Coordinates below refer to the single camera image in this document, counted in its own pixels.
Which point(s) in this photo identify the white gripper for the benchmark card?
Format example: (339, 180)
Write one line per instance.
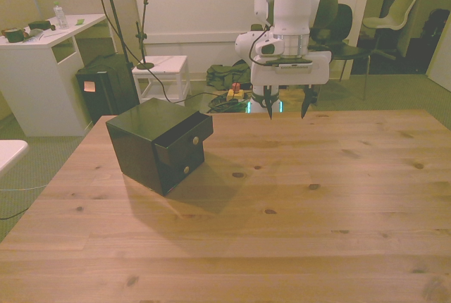
(292, 77)

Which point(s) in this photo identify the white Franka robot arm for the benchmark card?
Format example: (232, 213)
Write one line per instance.
(292, 3)

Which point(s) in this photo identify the black drawer with round knob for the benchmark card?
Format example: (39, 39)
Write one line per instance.
(183, 141)
(181, 174)

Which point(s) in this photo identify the black drawer cabinet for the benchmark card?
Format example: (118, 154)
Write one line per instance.
(135, 148)

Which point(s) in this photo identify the red emergency stop button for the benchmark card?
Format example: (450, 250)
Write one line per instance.
(235, 91)

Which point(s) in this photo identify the green fabric bag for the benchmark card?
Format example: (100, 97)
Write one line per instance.
(225, 74)

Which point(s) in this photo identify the black chair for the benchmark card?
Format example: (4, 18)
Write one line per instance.
(343, 47)

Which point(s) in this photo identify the small white side table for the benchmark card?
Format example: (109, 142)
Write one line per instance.
(165, 65)

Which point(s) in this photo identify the white swivel chair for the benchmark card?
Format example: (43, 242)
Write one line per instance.
(398, 10)

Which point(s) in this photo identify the black microphone stand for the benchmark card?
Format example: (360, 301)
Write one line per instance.
(143, 38)

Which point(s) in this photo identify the black computer tower box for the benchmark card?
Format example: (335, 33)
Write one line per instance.
(104, 91)

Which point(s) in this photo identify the black tripod stand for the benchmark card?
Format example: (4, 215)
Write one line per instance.
(112, 10)

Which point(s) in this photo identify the small green note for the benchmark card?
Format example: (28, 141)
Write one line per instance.
(80, 21)

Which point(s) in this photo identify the clear plastic water bottle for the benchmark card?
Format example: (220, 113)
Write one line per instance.
(61, 15)

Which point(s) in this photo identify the white desk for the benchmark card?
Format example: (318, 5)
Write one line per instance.
(33, 81)

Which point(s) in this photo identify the dark green desk object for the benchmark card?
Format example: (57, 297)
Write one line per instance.
(40, 25)

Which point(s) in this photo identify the dark round desk object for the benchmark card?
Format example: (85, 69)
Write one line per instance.
(13, 34)

